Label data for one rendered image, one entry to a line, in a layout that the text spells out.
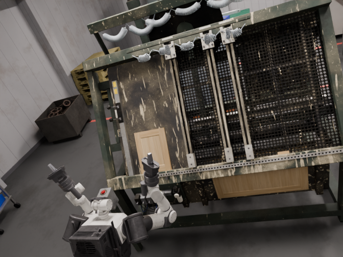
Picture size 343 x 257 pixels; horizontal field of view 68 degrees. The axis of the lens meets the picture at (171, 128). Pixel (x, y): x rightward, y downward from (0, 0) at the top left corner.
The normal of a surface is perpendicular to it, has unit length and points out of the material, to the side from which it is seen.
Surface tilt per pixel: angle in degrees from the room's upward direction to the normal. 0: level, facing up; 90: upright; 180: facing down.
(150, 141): 57
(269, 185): 90
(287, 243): 0
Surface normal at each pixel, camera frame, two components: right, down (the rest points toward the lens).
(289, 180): -0.13, 0.57
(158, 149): -0.27, 0.04
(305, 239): -0.30, -0.80
